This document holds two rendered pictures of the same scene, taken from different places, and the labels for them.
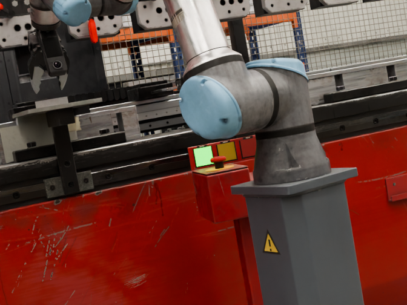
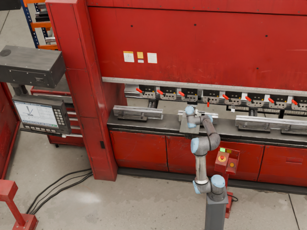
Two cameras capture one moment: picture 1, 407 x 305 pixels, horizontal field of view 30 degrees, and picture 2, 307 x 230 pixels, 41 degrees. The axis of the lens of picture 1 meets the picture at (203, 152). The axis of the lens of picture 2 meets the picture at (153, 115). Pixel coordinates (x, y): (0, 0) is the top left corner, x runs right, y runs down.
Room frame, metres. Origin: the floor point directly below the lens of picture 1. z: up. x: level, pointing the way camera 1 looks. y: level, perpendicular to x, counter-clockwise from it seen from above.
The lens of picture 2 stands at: (-0.43, -0.92, 3.87)
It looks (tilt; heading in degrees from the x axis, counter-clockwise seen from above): 46 degrees down; 36
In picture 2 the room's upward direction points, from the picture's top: 5 degrees counter-clockwise
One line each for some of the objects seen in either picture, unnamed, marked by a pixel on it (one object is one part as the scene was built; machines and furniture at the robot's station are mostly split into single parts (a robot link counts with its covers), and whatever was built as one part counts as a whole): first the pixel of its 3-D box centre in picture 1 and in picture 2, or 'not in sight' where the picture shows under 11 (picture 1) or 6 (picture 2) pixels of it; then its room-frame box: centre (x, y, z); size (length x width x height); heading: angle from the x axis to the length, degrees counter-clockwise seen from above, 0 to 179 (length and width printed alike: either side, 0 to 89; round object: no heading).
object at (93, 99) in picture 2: not in sight; (98, 81); (1.88, 1.38, 1.15); 0.85 x 0.25 x 2.30; 22
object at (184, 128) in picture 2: (54, 108); (190, 122); (1.94, 0.35, 1.00); 0.26 x 0.18 x 0.01; 22
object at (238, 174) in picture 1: (238, 177); (226, 161); (1.87, -0.08, 0.75); 0.20 x 0.16 x 0.18; 103
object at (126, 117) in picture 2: not in sight; (132, 118); (1.80, 0.94, 0.89); 0.30 x 0.05 x 0.03; 112
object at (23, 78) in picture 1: (35, 63); (192, 101); (2.08, 0.41, 1.13); 0.10 x 0.02 x 0.10; 112
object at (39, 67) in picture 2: not in sight; (39, 96); (1.16, 1.39, 1.53); 0.51 x 0.25 x 0.85; 108
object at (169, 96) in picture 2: not in sight; (168, 90); (1.99, 0.62, 1.26); 0.15 x 0.09 x 0.17; 112
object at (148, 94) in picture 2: not in sight; (147, 88); (1.92, 0.80, 1.26); 0.15 x 0.09 x 0.17; 112
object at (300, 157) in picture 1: (288, 152); (217, 191); (1.47, -0.16, 0.82); 0.15 x 0.15 x 0.10
